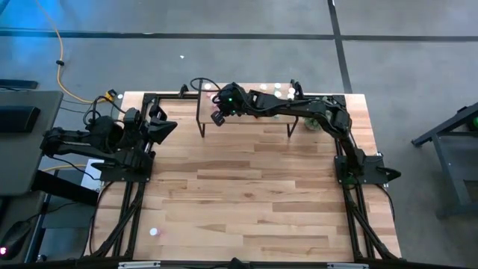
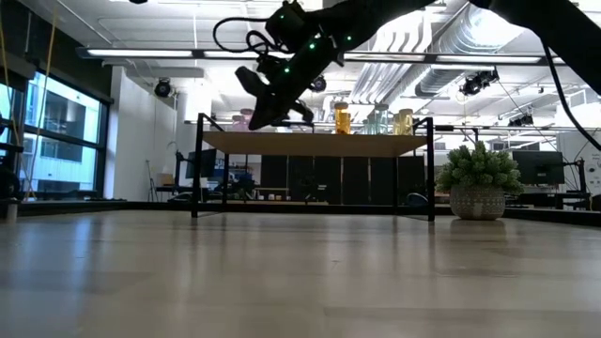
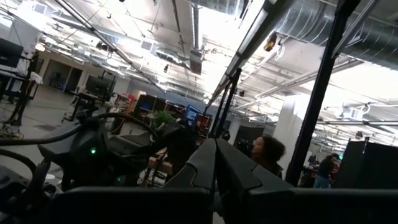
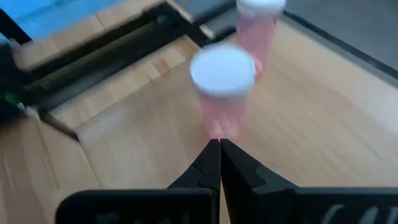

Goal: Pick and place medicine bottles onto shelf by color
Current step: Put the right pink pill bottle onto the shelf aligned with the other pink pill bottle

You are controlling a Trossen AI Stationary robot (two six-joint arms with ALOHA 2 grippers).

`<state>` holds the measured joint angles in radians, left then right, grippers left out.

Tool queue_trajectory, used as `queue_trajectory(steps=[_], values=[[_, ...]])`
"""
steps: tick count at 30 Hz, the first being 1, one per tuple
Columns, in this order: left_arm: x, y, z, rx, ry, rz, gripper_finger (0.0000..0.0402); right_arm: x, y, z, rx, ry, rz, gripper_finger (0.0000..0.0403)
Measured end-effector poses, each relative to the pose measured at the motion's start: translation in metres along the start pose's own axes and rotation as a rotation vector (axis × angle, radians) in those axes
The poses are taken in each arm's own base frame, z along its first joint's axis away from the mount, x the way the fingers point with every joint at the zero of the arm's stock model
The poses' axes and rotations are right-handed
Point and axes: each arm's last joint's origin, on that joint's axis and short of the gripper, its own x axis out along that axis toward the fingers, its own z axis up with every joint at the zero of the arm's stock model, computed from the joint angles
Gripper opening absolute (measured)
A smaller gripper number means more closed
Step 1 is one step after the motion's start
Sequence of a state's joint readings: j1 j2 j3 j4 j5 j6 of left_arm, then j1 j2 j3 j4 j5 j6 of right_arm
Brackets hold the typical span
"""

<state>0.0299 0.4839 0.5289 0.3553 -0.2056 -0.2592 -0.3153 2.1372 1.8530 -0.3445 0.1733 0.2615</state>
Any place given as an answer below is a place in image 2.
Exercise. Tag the black track light cluster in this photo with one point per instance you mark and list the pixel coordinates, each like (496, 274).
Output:
(479, 83)
(521, 120)

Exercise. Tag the black aluminium table frame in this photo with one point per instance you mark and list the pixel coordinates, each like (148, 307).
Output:
(282, 209)

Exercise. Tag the black computer monitor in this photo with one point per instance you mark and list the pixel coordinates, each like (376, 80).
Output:
(538, 166)
(204, 163)

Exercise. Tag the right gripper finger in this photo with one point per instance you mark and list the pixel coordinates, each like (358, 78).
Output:
(263, 110)
(274, 112)

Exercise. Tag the long overhead light bar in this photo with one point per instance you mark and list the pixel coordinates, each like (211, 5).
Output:
(197, 54)

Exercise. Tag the orange medicine bottle white cap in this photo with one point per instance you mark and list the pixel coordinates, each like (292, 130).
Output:
(343, 123)

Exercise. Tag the large window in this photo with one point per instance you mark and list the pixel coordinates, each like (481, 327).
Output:
(66, 117)

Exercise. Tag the small white cylinder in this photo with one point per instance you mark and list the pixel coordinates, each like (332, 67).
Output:
(11, 211)

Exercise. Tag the silver ventilation duct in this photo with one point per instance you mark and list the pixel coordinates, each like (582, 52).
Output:
(436, 82)

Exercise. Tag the black equipment stand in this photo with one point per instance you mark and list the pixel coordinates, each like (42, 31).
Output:
(7, 185)

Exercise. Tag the pink medicine bottle white cap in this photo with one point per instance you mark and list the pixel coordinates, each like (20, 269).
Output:
(238, 124)

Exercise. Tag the green artificial potted plant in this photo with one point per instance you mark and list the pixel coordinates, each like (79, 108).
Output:
(479, 178)

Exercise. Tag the wooden shelf black metal legs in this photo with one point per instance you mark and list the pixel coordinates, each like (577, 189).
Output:
(310, 144)

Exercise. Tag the dark office desk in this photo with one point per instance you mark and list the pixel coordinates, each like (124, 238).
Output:
(540, 199)

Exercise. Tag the black round ceiling spotlight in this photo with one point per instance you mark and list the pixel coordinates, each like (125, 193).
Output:
(163, 87)
(320, 84)

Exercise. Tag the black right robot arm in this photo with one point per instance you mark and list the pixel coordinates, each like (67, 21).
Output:
(563, 37)

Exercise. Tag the cardboard box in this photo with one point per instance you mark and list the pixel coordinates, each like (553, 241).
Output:
(166, 179)

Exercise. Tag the black cabinet row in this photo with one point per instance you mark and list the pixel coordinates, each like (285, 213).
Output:
(357, 180)

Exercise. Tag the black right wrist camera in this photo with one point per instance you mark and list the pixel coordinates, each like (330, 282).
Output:
(286, 26)

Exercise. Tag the teal medicine bottle white cap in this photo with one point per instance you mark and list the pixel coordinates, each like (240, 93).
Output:
(381, 121)

